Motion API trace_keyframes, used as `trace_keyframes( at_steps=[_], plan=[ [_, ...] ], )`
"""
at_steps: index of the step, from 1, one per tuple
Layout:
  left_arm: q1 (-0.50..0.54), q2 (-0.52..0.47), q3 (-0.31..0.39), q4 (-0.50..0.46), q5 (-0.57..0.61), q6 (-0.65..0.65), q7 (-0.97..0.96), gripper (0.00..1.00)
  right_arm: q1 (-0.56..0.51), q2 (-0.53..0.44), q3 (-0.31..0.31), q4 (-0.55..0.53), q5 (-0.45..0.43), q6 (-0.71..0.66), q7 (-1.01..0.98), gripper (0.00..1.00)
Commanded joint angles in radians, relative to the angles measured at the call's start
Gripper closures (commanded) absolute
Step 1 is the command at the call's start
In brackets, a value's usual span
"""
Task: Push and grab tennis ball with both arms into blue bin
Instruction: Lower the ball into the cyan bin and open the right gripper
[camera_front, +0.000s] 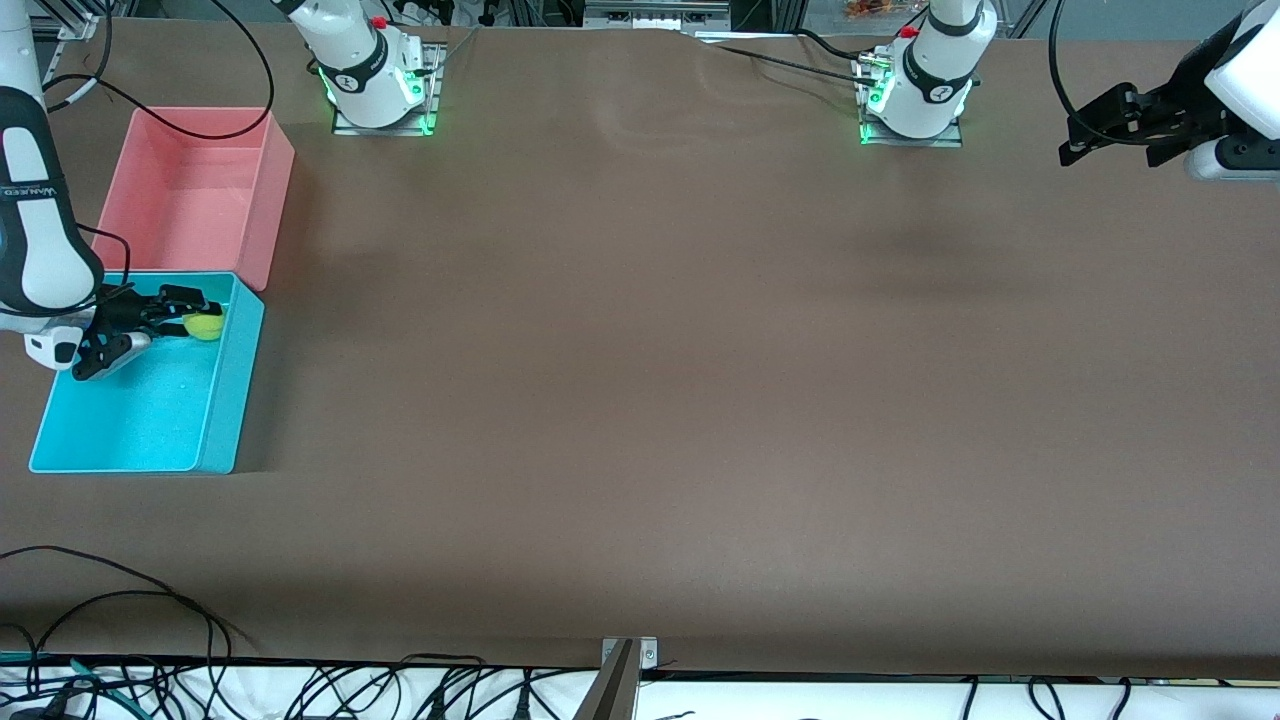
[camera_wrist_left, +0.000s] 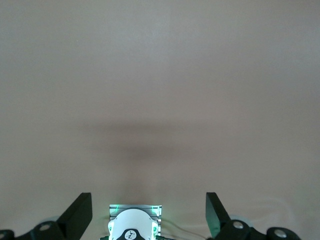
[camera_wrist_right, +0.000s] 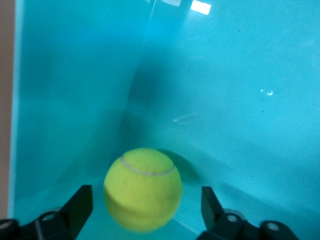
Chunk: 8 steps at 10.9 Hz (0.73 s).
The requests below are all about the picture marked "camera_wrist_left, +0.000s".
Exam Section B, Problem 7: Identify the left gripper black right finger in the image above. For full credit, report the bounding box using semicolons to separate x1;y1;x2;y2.
205;191;302;240

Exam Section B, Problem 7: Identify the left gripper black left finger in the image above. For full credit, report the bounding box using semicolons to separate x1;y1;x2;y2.
0;191;93;240

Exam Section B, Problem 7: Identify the aluminium arm base plate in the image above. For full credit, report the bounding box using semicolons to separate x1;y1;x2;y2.
109;204;163;240

